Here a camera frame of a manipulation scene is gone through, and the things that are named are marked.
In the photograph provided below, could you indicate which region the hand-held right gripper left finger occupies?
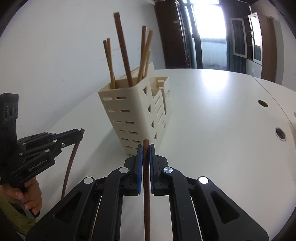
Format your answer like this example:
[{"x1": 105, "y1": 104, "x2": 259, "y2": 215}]
[{"x1": 25, "y1": 144, "x2": 143, "y2": 241}]

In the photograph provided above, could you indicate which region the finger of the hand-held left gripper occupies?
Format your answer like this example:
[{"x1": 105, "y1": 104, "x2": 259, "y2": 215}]
[
  {"x1": 17, "y1": 128, "x2": 80, "y2": 145},
  {"x1": 20, "y1": 133, "x2": 84, "y2": 163}
]

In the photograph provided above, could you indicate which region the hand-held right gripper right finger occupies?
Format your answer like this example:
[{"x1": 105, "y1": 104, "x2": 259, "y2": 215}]
[{"x1": 149, "y1": 144, "x2": 270, "y2": 241}]

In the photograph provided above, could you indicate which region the dark brown wooden chopstick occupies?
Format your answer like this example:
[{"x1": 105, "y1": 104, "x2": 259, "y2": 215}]
[
  {"x1": 60, "y1": 128, "x2": 85, "y2": 199},
  {"x1": 143, "y1": 139, "x2": 151, "y2": 241},
  {"x1": 140, "y1": 26, "x2": 147, "y2": 70},
  {"x1": 113, "y1": 12, "x2": 134, "y2": 87}
]

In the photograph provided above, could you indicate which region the cream plastic utensil holder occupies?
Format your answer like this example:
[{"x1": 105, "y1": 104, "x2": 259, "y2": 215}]
[{"x1": 97, "y1": 62, "x2": 173, "y2": 156}]

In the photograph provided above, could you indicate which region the light bamboo chopstick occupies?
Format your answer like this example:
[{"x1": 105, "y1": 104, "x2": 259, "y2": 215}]
[
  {"x1": 103, "y1": 40, "x2": 115, "y2": 90},
  {"x1": 107, "y1": 38, "x2": 116, "y2": 89},
  {"x1": 143, "y1": 49, "x2": 151, "y2": 78},
  {"x1": 137, "y1": 30, "x2": 154, "y2": 82}
]

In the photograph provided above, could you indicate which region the person's left hand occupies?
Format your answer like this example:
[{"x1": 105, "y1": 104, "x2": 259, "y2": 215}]
[{"x1": 0, "y1": 178, "x2": 42, "y2": 216}]

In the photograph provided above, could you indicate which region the person's olive clothing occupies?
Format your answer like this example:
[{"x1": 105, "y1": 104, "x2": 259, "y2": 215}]
[{"x1": 0, "y1": 192, "x2": 36, "y2": 237}]

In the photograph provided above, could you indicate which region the dark blue curtain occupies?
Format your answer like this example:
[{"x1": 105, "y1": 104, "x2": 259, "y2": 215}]
[{"x1": 220, "y1": 0, "x2": 252, "y2": 75}]

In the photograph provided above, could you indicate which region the dark wooden cabinet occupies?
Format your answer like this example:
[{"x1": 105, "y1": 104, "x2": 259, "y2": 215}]
[{"x1": 154, "y1": 0, "x2": 197, "y2": 69}]

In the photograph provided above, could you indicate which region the glass balcony door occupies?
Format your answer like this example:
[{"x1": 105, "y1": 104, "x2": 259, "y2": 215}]
[{"x1": 185, "y1": 0, "x2": 228, "y2": 70}]

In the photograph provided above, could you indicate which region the brown glass-door cabinet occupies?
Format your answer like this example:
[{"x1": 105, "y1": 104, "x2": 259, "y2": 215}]
[{"x1": 229, "y1": 11, "x2": 278, "y2": 84}]

